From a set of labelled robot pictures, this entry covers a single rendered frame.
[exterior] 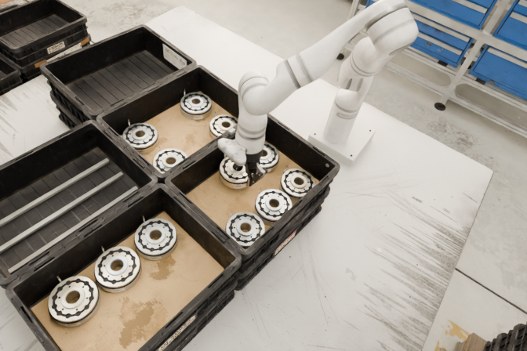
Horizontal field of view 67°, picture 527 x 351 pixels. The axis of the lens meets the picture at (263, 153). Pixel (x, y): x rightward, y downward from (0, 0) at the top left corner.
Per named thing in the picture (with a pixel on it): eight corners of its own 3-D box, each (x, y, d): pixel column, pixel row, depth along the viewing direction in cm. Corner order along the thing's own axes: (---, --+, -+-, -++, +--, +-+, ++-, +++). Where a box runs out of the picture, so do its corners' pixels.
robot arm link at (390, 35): (430, 33, 79) (393, 66, 104) (408, -10, 79) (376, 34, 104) (388, 53, 79) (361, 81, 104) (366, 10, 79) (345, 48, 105)
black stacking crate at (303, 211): (260, 136, 133) (264, 111, 124) (331, 190, 122) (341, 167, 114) (165, 205, 111) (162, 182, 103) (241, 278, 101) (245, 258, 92)
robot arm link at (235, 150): (215, 146, 101) (216, 128, 96) (248, 126, 106) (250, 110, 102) (239, 168, 97) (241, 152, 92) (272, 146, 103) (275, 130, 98)
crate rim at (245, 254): (263, 115, 126) (264, 110, 124) (340, 171, 115) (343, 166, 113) (161, 186, 104) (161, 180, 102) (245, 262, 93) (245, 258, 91)
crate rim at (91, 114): (144, 28, 148) (143, 23, 146) (199, 68, 137) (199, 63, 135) (39, 71, 126) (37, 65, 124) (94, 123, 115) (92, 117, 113)
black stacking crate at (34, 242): (100, 146, 122) (92, 119, 114) (163, 205, 111) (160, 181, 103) (-40, 224, 101) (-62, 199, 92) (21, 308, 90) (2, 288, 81)
